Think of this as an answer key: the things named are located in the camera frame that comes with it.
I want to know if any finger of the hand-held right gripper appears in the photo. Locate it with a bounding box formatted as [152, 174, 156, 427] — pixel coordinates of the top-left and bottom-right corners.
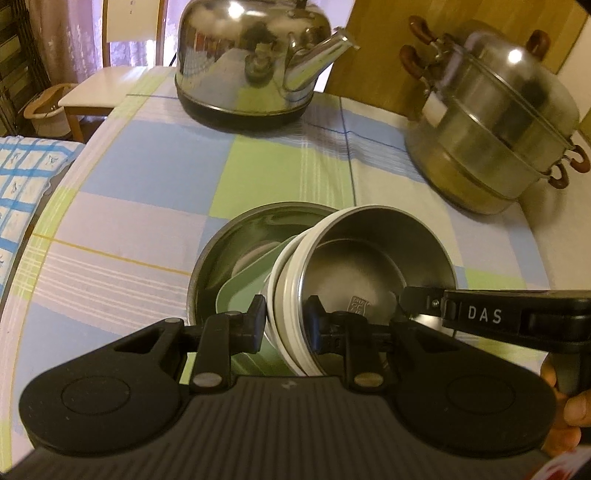
[398, 286, 447, 325]

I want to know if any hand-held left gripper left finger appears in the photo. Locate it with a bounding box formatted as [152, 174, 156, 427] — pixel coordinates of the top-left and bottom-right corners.
[115, 294, 267, 393]

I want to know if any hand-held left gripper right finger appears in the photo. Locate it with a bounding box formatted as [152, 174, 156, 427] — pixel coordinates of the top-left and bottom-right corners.
[305, 295, 458, 393]

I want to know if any green rectangular plate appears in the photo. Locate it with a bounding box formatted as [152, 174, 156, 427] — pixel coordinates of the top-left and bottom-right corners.
[217, 233, 301, 370]

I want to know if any small white floral dish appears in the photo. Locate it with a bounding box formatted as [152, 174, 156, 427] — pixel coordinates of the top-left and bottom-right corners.
[231, 247, 278, 280]

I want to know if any stainless steel bowl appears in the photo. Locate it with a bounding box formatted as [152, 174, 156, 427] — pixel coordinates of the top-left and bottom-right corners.
[298, 207, 459, 365]

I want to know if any large stainless steel basin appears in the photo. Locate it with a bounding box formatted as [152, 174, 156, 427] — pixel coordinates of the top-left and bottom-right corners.
[187, 202, 345, 377]

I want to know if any person's right hand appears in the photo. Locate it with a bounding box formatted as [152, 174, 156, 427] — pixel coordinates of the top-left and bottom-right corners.
[540, 357, 591, 456]

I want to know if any red white printed packet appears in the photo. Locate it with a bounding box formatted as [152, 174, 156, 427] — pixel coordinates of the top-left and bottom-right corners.
[531, 448, 591, 480]

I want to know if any pastel checked tablecloth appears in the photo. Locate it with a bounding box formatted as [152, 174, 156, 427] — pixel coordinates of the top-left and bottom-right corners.
[0, 65, 552, 467]

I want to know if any stainless steel steamer pot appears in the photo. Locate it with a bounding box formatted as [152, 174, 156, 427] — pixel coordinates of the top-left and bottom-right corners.
[399, 16, 591, 215]

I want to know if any blue white checked cloth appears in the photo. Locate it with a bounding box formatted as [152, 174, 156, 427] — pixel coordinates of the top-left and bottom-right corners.
[0, 136, 86, 289]

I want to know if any stainless steel kettle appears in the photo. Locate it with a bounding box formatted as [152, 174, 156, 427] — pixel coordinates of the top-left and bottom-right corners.
[174, 0, 361, 134]

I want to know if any wooden chair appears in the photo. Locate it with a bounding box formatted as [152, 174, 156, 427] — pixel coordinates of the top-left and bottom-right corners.
[58, 0, 169, 141]

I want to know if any wicker basket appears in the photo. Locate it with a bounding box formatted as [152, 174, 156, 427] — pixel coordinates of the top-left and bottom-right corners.
[24, 83, 79, 139]

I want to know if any patterned curtain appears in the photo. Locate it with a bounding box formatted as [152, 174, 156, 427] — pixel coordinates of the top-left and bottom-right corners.
[28, 0, 195, 88]

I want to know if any dark folding rack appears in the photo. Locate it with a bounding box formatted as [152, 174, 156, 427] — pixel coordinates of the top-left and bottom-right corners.
[0, 0, 51, 137]

